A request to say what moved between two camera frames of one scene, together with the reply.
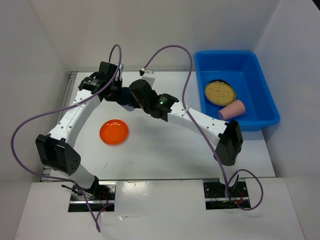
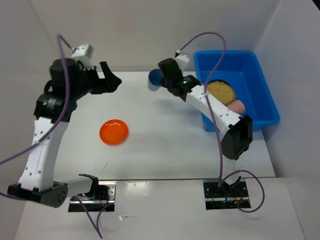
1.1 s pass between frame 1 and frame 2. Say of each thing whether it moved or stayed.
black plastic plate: stayed
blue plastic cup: moved
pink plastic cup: stayed
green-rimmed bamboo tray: stayed
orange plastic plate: stayed
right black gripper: moved
